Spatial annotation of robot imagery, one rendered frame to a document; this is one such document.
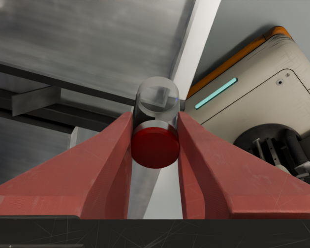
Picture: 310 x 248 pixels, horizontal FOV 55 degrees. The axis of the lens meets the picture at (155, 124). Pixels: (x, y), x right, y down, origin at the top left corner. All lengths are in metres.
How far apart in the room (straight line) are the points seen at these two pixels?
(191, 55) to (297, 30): 1.01
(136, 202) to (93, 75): 0.25
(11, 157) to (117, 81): 0.24
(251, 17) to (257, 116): 0.40
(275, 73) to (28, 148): 0.83
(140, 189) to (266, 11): 0.97
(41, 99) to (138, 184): 0.21
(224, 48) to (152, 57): 0.96
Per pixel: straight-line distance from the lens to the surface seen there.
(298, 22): 1.36
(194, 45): 0.38
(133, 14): 0.37
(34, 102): 0.42
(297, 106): 1.18
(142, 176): 0.50
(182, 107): 0.39
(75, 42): 0.40
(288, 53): 1.09
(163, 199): 1.86
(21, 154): 0.53
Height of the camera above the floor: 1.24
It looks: 56 degrees down
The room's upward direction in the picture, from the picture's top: 172 degrees counter-clockwise
